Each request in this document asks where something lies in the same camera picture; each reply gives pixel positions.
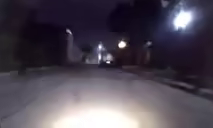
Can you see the dark vehicle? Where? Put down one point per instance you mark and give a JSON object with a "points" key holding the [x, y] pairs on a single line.
{"points": [[106, 63]]}

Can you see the street lamp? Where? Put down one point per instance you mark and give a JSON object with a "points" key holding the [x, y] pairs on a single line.
{"points": [[122, 44], [182, 19]]}

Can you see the grey asphalt road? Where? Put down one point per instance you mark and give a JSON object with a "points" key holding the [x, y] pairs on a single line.
{"points": [[94, 90]]}

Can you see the pale building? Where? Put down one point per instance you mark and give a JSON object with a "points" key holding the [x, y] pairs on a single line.
{"points": [[73, 50]]}

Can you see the dark trees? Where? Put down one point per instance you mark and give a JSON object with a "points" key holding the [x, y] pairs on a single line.
{"points": [[24, 40], [150, 36]]}

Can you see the pale kerb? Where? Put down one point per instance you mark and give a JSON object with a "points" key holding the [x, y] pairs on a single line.
{"points": [[180, 84]]}

